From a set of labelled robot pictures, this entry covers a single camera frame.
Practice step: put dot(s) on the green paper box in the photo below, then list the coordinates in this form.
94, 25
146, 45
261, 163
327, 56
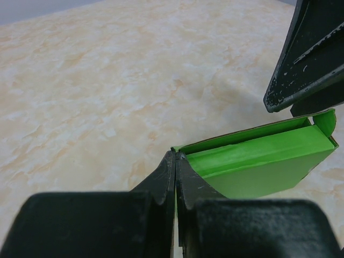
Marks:
263, 160

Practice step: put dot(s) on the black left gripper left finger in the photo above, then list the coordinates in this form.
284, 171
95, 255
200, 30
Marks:
136, 223

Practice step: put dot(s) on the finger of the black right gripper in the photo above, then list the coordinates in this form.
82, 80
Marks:
317, 103
311, 60

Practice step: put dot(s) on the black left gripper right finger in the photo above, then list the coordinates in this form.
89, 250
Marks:
211, 225

